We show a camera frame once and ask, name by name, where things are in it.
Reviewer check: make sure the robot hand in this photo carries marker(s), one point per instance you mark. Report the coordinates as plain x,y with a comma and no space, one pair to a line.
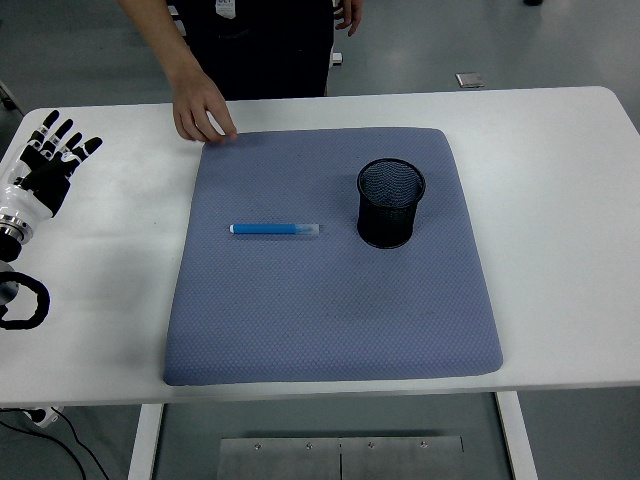
45,175

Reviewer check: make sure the grey metal plate with screws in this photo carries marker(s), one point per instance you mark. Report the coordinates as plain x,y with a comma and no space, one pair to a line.
300,460

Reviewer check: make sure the blue marker with clear cap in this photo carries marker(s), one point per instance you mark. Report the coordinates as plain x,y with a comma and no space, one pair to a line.
270,229

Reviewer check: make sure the person's left hand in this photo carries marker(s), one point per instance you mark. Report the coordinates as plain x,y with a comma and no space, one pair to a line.
350,12

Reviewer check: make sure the black mesh pen holder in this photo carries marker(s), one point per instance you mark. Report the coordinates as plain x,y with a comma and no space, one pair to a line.
385,225

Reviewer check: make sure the white flat base bar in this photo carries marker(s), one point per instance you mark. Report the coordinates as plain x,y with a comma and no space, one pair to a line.
337,58

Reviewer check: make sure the small grey floor plate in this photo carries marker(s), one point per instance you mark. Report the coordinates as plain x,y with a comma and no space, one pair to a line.
470,80

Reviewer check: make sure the person's forearm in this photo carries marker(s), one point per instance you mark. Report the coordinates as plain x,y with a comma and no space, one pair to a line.
160,35

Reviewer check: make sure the blue-grey textured mat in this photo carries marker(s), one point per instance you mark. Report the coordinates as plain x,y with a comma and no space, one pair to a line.
325,310

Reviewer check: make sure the person's right hand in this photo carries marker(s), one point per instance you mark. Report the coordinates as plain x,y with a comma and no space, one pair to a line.
200,105

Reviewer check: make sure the white table leg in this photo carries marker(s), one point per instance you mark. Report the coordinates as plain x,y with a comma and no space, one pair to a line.
145,440
517,440

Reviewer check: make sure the person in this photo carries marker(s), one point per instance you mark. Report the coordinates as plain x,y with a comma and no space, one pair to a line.
275,50

